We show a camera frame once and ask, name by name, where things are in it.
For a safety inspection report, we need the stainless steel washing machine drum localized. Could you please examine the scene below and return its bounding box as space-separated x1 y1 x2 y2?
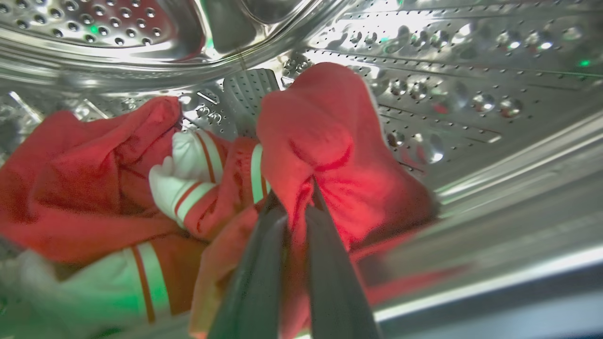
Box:
0 0 603 339

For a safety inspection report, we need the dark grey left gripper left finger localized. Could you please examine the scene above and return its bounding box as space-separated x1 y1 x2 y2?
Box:
207 192 289 339

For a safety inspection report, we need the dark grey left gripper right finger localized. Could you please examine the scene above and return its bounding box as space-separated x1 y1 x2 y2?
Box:
305 179 382 339

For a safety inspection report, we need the red and white garment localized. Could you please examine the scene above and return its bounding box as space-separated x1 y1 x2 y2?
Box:
0 62 472 339

